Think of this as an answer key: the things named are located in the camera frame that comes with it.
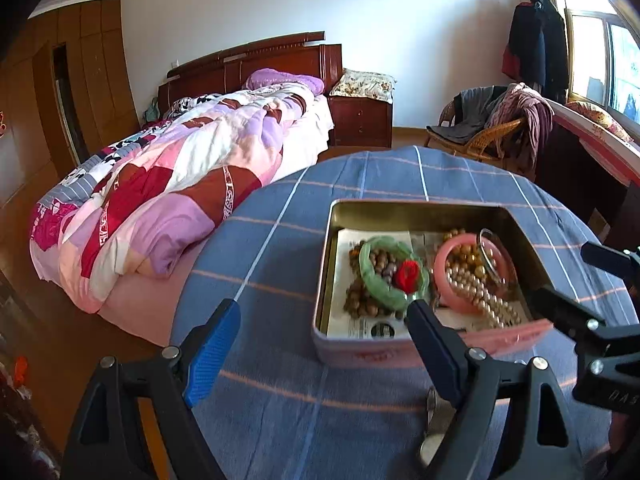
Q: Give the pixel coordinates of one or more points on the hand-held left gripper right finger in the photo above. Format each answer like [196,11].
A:
[440,360]

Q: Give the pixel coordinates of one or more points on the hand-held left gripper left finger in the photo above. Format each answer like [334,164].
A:
[207,355]

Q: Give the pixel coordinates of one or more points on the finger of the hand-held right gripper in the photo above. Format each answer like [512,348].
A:
[607,257]
[560,310]

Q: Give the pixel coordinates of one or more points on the pink metal tin box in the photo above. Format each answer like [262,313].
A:
[370,357]

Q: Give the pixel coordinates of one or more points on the clear glass bangle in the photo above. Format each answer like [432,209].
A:
[508,260]

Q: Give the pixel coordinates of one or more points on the pink bangle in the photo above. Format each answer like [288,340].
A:
[442,280]

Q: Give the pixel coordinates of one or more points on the green jade bangle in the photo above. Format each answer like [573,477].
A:
[367,275]

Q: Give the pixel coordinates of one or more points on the pink bed sheet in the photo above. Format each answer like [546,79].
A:
[145,310]

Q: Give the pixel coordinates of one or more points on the printed paper leaflet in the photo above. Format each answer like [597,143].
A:
[360,329]

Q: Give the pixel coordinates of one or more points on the dark desk red edge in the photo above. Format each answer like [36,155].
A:
[575,175]

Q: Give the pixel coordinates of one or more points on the blue plaid tablecloth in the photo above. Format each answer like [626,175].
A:
[280,270]

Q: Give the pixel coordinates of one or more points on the floral cushion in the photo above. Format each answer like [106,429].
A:
[600,117]

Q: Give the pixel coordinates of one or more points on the maroon pink garment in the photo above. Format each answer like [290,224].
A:
[530,120]

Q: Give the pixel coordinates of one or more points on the wicker chair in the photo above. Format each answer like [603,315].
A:
[492,142]

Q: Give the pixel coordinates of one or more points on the patchwork quilt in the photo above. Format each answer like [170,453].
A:
[165,195]

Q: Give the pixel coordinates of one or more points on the grey garment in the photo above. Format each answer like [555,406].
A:
[470,110]

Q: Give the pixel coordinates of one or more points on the window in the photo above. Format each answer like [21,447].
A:
[595,50]

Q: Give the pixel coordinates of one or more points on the hanging dark coats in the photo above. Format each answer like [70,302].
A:
[540,45]

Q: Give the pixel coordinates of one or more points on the black white patterned pillow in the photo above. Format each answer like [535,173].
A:
[190,106]

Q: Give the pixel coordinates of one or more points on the teal bag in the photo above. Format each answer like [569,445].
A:
[152,111]

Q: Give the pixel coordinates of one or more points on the dark wooden nightstand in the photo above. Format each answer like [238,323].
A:
[360,122]

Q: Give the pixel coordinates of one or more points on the purple pillow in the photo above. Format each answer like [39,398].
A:
[282,80]

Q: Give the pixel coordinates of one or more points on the floral pillow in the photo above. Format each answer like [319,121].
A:
[362,84]

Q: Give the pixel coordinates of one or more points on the brown wooden wardrobe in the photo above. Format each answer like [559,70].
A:
[95,75]

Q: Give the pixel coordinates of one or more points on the dark wooden bed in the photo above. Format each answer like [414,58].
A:
[270,55]

